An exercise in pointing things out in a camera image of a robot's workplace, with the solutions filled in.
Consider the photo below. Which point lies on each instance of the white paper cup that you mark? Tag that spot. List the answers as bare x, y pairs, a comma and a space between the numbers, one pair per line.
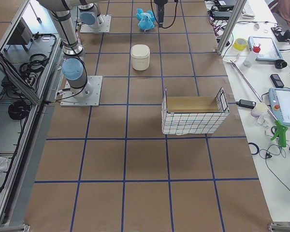
259, 109

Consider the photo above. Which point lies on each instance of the blue teddy bear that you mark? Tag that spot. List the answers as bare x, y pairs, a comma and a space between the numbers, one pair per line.
146, 19

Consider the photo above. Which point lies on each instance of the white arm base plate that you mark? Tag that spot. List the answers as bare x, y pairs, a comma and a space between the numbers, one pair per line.
89, 96
95, 24

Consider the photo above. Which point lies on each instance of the teach pendant tablet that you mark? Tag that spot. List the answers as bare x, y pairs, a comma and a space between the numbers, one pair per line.
269, 50
279, 99

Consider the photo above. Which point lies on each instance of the white lidded trash can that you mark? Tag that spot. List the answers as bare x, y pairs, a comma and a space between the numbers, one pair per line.
140, 57

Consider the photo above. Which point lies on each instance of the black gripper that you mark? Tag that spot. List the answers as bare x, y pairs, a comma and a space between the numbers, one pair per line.
160, 5

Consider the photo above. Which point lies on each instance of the aluminium frame post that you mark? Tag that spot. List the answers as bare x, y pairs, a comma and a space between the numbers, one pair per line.
230, 25

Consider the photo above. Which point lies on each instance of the white bottle red cap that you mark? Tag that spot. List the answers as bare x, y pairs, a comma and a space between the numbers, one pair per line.
252, 55

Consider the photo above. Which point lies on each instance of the lower teach pendant tablet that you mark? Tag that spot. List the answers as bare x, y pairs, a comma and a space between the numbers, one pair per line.
279, 99

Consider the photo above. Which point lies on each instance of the yellow tape roll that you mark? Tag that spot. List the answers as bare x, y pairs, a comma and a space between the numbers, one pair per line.
240, 44

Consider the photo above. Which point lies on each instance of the checkered fabric storage box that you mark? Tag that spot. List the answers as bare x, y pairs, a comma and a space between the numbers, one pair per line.
193, 115

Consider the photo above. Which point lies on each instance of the grey control box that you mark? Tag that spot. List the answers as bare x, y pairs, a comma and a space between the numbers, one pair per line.
22, 35

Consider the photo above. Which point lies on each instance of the upper teach pendant tablet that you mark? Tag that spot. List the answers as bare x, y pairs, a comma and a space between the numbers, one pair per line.
269, 50

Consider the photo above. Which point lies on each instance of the black power adapter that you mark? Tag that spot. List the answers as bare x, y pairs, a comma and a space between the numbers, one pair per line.
246, 104

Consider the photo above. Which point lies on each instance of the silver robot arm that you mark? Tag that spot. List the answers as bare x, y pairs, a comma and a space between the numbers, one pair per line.
73, 67
93, 9

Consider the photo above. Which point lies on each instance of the green handled reacher tool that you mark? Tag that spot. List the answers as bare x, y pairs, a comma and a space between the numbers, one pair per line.
281, 130

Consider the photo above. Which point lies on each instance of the aluminium rack frame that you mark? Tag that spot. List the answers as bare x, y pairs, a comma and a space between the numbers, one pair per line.
19, 100

